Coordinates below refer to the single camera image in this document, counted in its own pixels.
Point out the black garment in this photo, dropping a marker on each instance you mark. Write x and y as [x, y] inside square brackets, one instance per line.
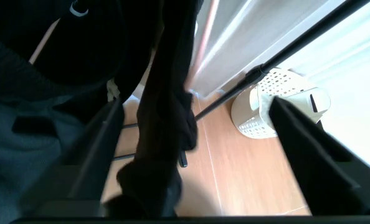
[163, 124]

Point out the black clothes rack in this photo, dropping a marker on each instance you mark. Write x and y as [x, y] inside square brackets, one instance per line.
[297, 46]

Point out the black shorts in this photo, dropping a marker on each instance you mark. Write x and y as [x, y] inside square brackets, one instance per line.
[17, 149]

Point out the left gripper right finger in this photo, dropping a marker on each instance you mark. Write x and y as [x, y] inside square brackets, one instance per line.
[322, 180]

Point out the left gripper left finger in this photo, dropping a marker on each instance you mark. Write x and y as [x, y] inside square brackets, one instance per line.
[76, 180]

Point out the white laundry basket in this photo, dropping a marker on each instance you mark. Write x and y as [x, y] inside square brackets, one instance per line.
[250, 121]

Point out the beige curtain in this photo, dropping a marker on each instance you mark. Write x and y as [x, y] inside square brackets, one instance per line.
[235, 46]

